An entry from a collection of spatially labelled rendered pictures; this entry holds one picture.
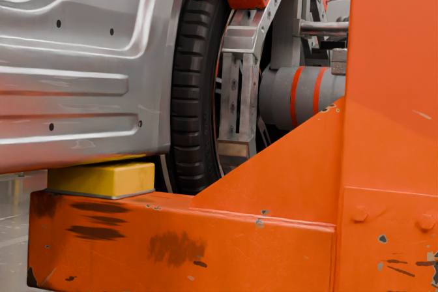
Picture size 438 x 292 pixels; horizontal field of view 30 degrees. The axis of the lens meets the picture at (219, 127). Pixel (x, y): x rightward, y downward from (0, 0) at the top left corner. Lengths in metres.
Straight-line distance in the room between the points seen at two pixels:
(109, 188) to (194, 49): 0.35
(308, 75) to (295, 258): 0.63
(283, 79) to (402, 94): 0.64
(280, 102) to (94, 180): 0.54
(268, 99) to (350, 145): 0.62
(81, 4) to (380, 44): 0.44
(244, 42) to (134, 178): 0.35
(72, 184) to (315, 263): 0.42
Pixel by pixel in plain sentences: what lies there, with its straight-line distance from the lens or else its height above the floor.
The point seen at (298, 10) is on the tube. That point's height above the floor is 1.03.
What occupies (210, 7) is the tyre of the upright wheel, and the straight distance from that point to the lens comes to 1.56.
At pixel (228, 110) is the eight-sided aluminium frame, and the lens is 1.54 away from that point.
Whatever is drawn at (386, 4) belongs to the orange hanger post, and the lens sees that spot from 1.13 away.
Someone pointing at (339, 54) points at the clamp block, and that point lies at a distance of 1.55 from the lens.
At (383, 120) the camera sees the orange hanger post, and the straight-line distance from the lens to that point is 1.12.
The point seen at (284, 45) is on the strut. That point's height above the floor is 0.96.
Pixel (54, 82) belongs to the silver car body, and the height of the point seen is 0.86.
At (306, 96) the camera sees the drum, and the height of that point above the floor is 0.86.
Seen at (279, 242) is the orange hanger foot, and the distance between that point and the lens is 1.18.
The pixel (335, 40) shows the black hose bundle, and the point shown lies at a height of 0.98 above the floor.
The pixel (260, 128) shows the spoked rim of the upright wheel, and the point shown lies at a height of 0.77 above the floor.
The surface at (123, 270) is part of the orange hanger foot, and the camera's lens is 1.30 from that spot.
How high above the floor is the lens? 0.87
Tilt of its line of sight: 3 degrees down
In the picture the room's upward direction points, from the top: 3 degrees clockwise
